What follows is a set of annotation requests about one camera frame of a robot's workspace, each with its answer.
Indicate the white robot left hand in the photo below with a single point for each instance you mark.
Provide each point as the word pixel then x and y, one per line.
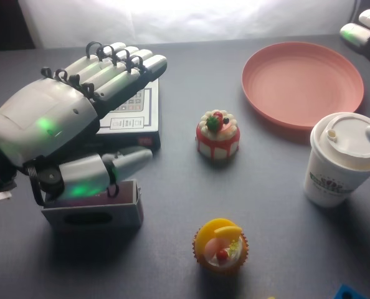
pixel 38 106

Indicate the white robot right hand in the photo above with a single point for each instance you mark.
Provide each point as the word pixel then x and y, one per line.
pixel 356 34

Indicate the small grey purple box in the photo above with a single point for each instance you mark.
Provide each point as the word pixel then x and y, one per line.
pixel 126 215

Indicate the white lidded coffee cup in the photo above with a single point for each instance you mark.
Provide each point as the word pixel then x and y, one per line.
pixel 328 174

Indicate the pink round plate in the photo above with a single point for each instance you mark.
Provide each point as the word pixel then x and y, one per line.
pixel 297 84

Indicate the glossy black product box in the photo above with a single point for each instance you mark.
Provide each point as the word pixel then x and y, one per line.
pixel 132 124

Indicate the grey table cloth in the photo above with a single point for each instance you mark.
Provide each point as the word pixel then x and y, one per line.
pixel 172 193

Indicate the white backdrop cloth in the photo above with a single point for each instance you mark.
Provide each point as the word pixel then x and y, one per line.
pixel 188 18

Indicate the strawberry toy cake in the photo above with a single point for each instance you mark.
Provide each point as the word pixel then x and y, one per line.
pixel 217 137

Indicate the yellow toy cupcake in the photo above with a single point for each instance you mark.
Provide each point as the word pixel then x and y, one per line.
pixel 219 249

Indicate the blue foam block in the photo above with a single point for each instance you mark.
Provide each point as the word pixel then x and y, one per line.
pixel 356 292

